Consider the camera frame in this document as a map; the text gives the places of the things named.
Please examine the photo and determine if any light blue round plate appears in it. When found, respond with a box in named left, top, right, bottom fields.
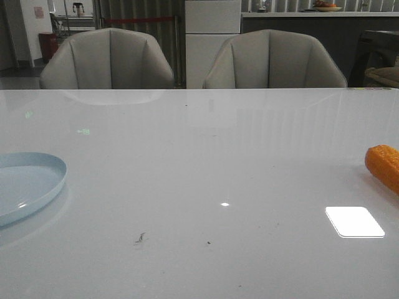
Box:
left=1, top=152, right=68, bottom=226

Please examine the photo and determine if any orange toy corn cob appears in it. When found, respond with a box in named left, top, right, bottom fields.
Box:
left=365, top=145, right=398, bottom=194

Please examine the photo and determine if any right beige upholstered chair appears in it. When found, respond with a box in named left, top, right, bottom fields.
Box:
left=203, top=29, right=347, bottom=89

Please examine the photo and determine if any beige upholstered chair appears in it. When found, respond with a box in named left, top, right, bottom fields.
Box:
left=39, top=28, right=174, bottom=90
left=203, top=29, right=347, bottom=89

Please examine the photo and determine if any white cabinet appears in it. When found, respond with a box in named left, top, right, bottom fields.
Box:
left=185, top=1, right=241, bottom=89

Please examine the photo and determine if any left beige upholstered chair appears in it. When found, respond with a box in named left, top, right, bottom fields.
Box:
left=39, top=28, right=174, bottom=90

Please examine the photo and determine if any red barrier belt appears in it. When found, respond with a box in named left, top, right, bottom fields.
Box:
left=104, top=16, right=175, bottom=24

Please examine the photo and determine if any red trash bin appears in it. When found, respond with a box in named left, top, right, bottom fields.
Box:
left=38, top=32, right=59, bottom=63

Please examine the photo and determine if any grey counter with white top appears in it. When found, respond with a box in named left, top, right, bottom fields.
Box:
left=241, top=12, right=398, bottom=81

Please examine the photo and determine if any fruit bowl on counter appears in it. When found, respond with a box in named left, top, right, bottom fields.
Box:
left=313, top=0, right=342, bottom=12

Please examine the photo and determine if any metal barrier post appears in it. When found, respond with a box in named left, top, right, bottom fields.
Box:
left=174, top=15, right=183, bottom=88

